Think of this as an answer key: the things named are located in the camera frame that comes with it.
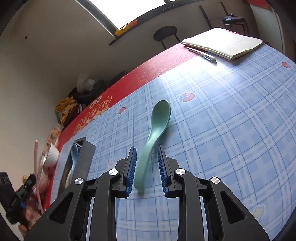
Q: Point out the folding chair frame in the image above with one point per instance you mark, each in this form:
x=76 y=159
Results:
x=214 y=14

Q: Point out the white ceramic bowl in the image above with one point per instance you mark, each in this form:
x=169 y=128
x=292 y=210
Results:
x=51 y=157

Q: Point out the white plastic bag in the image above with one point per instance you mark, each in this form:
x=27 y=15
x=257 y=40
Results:
x=85 y=84

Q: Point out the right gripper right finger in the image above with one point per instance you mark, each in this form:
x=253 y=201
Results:
x=207 y=208

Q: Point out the blue spoon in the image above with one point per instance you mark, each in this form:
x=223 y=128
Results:
x=74 y=157

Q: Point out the tissue box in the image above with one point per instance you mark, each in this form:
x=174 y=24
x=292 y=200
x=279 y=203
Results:
x=53 y=139

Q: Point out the rice cooker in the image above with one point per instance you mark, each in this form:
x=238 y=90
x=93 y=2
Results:
x=237 y=24

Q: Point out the white notebook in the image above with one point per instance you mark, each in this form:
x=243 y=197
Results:
x=224 y=43

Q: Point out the steel utensil tray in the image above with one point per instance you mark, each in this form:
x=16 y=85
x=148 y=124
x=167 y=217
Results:
x=78 y=162

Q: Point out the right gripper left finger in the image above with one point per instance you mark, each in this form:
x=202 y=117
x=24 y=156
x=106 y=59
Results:
x=87 y=208

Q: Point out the red table mat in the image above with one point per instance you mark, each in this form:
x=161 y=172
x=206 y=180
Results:
x=127 y=88

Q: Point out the yellow item on sill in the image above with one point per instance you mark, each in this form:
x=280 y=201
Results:
x=125 y=28

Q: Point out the pen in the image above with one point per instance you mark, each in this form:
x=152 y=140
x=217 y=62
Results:
x=204 y=55

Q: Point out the green spoon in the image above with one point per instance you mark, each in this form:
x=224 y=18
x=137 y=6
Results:
x=160 y=118

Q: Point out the black stool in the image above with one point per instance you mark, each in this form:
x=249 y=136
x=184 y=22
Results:
x=165 y=32

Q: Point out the blue plaid placemat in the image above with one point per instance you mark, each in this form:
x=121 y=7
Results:
x=274 y=106

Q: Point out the left hand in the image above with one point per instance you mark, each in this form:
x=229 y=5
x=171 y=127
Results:
x=31 y=216

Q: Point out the black trash bin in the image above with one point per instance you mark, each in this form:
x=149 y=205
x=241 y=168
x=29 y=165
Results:
x=117 y=77

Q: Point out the window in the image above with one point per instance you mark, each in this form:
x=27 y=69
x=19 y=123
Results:
x=150 y=15

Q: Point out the yellow clothes pile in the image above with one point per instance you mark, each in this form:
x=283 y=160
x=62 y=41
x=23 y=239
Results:
x=67 y=110

